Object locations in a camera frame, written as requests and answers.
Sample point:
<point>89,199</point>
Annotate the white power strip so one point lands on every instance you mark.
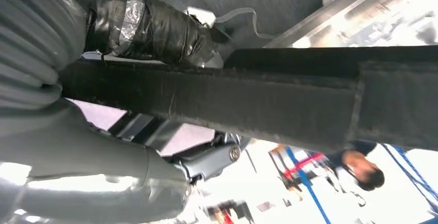
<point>202,14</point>

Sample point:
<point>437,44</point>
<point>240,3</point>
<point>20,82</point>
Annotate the person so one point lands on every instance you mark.
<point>362,167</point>

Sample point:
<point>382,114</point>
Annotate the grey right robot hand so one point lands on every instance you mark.
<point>85,167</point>

